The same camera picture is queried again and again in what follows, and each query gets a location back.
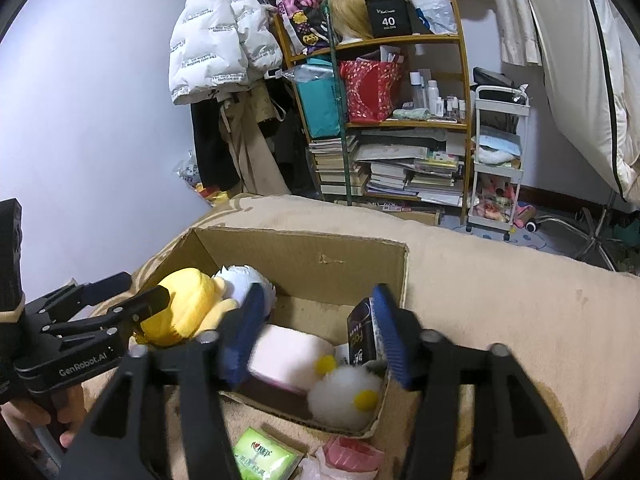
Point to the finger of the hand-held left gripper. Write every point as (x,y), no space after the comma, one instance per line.
(85,292)
(130,312)

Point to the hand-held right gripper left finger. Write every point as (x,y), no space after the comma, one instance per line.
(245,340)

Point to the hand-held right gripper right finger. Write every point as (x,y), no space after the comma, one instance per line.
(395,340)

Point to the black carton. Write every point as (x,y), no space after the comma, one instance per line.
(362,330)

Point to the pink swirl plush toy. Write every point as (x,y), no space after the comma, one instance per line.
(285,355)

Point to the yellow plush toy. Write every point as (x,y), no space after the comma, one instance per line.
(185,305)

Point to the purple-haired plush doll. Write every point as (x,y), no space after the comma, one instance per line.
(240,280)

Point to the white fluffy plush toy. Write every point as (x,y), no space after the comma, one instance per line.
(340,390)

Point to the cardboard box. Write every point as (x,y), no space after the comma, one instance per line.
(300,260)

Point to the person's left hand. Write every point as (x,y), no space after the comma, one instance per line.
(70,407)

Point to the beige floral blanket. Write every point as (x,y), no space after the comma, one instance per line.
(500,300)

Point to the green tissue packet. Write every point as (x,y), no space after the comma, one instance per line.
(262,455)

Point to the pink plastic packet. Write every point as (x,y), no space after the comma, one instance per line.
(350,452)

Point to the clear plastic bag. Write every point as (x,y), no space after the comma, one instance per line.
(187,172)

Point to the pile of books and papers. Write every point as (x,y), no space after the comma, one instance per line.
(410,175)

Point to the pile of pink toys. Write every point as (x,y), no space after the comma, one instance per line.
(492,205)

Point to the beige hanging garment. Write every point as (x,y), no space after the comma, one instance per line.
(255,160)

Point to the stack of books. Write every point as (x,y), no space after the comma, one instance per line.
(335,170)

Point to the pink and black roller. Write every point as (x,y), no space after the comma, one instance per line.
(525,215)

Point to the black hanging garment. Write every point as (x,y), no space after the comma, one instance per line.
(210,145)

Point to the white trolley cart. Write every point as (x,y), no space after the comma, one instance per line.
(495,172)

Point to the light blue pillow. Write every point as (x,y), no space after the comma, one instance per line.
(500,145)

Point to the green pole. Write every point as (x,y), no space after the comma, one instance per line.
(340,125)

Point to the metal stand legs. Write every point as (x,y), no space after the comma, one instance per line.
(595,240)

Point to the pale green folded cloth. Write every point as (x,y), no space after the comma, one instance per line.
(412,114)

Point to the group of white cosmetic bottles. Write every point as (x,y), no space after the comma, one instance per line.
(432,97)

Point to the teal bag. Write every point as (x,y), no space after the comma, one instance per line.
(317,105)

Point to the red patterned bag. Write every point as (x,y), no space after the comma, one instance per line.
(367,92)

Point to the white puffer jacket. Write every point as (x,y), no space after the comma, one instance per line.
(215,35)

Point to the wooden shelf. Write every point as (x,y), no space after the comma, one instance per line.
(425,38)

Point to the white quilt black trim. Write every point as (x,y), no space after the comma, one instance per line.
(575,85)

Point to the black box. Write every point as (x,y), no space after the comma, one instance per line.
(387,17)

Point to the blonde wig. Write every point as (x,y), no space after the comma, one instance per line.
(350,15)

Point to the black printed tote bag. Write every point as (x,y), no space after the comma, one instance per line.
(300,15)

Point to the white plastic bag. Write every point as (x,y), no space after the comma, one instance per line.
(430,0)

